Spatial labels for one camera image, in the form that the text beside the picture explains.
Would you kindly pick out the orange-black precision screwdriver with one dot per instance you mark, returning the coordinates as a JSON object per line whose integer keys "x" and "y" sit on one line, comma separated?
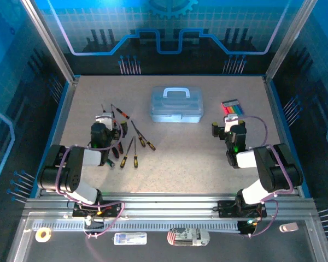
{"x": 114, "y": 123}
{"x": 103, "y": 107}
{"x": 123, "y": 113}

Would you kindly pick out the blue and clear tool box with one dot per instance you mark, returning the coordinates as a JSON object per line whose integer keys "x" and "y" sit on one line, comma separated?
{"x": 175, "y": 109}

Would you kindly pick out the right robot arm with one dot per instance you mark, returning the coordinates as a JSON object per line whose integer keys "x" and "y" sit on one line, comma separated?
{"x": 278, "y": 169}

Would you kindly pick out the rainbow coloured strip pack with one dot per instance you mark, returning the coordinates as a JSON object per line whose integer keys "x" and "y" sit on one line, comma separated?
{"x": 233, "y": 107}

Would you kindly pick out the white blue label card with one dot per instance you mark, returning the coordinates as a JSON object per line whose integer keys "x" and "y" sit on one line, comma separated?
{"x": 130, "y": 238}

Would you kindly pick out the sticker covered oval object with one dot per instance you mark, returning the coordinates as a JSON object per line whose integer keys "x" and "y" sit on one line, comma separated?
{"x": 188, "y": 237}

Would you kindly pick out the yellow tape roll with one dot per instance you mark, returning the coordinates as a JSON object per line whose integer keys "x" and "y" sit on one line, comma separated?
{"x": 43, "y": 234}

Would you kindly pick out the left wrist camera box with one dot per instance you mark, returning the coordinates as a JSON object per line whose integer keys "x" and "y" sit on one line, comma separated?
{"x": 105, "y": 120}

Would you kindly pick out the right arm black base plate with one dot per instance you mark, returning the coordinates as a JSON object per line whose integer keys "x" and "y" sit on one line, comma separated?
{"x": 227, "y": 208}

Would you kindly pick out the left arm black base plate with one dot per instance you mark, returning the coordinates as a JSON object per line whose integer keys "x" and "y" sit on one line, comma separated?
{"x": 112, "y": 208}

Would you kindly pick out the aluminium rail beam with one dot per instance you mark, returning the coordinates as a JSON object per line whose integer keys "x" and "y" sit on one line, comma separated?
{"x": 166, "y": 203}

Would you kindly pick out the aluminium frame post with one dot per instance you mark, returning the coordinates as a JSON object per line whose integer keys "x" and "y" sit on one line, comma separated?
{"x": 289, "y": 41}
{"x": 52, "y": 43}

